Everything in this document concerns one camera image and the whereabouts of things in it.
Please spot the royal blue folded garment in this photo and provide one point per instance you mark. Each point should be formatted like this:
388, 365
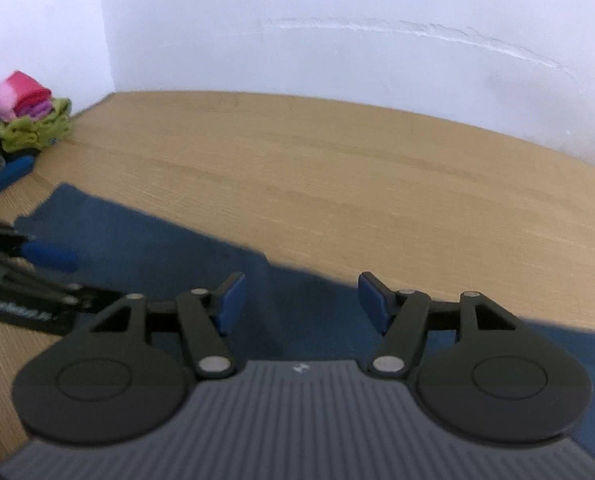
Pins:
16, 170

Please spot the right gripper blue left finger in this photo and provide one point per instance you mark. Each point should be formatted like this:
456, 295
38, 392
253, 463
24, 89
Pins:
207, 317

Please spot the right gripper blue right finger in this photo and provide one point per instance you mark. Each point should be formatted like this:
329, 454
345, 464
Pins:
400, 318

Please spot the pink folded garment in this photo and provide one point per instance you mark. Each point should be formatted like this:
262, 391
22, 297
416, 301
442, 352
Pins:
18, 91

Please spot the dark blue pants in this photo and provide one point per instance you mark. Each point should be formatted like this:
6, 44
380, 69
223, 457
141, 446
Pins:
492, 396

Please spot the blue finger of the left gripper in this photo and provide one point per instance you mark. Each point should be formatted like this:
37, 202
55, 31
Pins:
49, 256

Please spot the green folded garment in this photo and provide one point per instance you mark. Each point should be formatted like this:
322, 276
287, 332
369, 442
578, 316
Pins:
25, 133

